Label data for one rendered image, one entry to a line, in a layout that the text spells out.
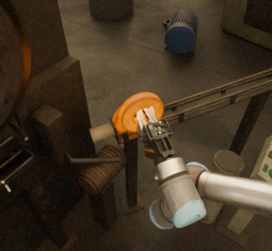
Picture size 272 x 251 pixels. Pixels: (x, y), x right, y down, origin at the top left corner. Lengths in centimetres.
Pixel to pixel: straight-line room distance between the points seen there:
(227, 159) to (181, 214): 53
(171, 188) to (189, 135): 124
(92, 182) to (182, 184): 47
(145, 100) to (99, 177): 42
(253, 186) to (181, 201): 19
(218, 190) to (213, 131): 122
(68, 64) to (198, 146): 116
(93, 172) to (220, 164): 53
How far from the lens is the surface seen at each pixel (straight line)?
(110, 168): 109
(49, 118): 92
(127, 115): 81
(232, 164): 116
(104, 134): 98
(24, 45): 74
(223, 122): 208
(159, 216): 80
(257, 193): 75
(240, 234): 161
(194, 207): 69
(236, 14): 314
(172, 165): 70
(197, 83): 239
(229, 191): 78
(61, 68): 101
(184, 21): 266
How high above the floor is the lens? 142
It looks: 45 degrees down
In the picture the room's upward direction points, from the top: straight up
